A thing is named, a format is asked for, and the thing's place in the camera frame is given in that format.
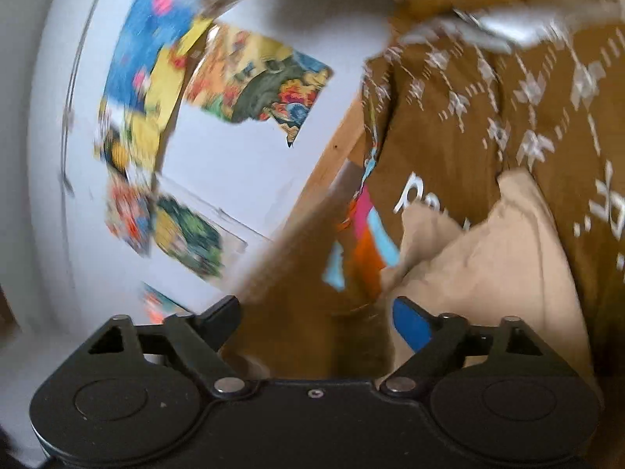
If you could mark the red patterned wall poster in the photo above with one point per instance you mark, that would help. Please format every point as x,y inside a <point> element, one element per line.
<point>128,212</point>

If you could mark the orange cartoon girl wall poster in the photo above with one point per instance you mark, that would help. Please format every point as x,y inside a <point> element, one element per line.
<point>158,303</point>

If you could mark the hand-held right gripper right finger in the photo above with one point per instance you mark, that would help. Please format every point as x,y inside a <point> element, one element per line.
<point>411,323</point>

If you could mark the brown white-printed blanket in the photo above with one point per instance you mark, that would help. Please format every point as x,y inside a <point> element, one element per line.
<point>464,166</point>

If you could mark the white wall conduit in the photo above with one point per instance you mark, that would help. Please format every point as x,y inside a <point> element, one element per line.
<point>73,83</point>

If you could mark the wooden bed frame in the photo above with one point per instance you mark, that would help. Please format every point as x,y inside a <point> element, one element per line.
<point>332,166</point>

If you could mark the beige hooded jacket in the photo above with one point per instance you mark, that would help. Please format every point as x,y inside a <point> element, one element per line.
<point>498,264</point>

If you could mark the blue yellow wall poster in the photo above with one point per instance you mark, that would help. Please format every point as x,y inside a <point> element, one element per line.
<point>141,83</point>

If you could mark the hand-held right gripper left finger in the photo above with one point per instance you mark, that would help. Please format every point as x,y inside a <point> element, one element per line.
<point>220,313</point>

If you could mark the colourful landscape wall poster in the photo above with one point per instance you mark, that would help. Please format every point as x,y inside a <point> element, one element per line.
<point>259,83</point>

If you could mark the colourful striped bed sheet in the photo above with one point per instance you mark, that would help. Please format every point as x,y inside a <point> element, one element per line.
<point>368,249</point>

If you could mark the green cartoon figure wall poster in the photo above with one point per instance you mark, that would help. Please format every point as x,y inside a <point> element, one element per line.
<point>193,234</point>

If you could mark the tan brown cloth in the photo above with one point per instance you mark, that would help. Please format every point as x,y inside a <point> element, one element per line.
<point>302,293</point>

